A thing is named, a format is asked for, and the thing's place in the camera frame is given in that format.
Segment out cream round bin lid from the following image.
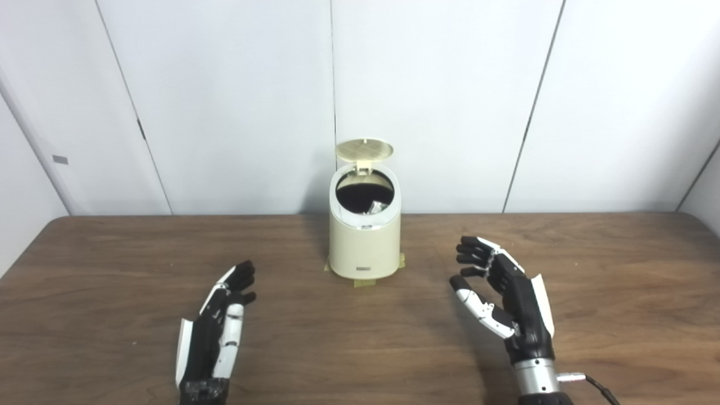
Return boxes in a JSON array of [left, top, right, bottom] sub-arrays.
[[335, 138, 394, 172]]

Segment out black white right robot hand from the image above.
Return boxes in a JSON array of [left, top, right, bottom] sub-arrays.
[[449, 236, 556, 366]]

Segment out cream-colored bin body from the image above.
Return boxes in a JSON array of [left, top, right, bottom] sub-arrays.
[[328, 165, 402, 280]]

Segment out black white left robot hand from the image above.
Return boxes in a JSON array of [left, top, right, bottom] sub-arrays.
[[175, 260, 258, 389]]

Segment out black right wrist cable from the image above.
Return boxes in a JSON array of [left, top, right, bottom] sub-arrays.
[[557, 371, 619, 405]]

